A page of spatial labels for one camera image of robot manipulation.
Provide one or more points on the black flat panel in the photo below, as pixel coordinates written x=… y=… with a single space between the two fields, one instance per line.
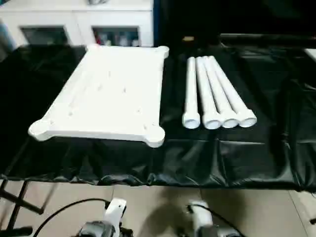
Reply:
x=259 y=40

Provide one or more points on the white plastic table leg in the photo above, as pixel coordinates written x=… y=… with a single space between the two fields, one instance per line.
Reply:
x=191 y=86
x=228 y=86
x=205 y=86
x=216 y=86

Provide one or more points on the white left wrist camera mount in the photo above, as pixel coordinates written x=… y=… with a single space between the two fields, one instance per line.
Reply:
x=116 y=209

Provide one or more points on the small tan label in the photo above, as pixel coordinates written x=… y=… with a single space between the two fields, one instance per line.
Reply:
x=188 y=38

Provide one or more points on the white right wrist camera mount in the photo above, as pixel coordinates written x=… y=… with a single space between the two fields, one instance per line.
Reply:
x=201 y=214

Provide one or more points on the black work mat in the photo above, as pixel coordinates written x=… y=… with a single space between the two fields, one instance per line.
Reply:
x=222 y=160

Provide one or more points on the white plastic table top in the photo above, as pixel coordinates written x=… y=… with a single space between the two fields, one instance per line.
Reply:
x=98 y=98

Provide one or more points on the black metal table frame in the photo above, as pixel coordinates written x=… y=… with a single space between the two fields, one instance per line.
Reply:
x=17 y=200

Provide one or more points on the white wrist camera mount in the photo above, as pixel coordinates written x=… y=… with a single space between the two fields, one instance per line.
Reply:
x=201 y=214
x=116 y=209

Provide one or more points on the white cabinet with glass doors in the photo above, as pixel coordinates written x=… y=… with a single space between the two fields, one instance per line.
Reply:
x=74 y=17

